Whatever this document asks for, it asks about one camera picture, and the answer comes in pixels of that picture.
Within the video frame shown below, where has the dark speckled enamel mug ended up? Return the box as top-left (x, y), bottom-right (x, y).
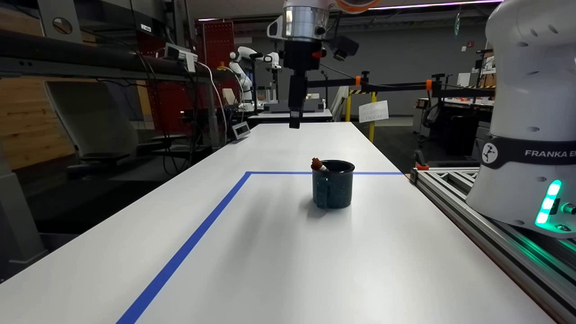
top-left (311, 160), bottom-right (356, 210)

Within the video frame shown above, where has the grey background table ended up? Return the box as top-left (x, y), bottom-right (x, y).
top-left (247, 108), bottom-right (334, 128)

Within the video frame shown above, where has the red pegboard panel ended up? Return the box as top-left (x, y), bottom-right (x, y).
top-left (196, 20), bottom-right (237, 86)

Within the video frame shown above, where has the white paper sign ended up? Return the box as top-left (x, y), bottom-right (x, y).
top-left (358, 100), bottom-right (389, 123)

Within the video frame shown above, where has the small grey display box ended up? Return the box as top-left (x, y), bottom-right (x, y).
top-left (231, 121), bottom-right (251, 140)

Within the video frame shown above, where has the black boom with orange clamps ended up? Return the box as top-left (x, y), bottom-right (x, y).
top-left (308, 71), bottom-right (496, 99)

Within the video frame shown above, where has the white power box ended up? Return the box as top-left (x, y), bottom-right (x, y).
top-left (164, 43), bottom-right (199, 73)

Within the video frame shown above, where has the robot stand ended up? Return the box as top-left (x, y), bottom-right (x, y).
top-left (409, 166), bottom-right (576, 324)

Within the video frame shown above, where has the blue tape line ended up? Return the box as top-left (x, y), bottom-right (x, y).
top-left (116, 171), bottom-right (404, 324)

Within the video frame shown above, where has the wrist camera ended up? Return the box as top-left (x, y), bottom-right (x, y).
top-left (328, 36), bottom-right (360, 62)

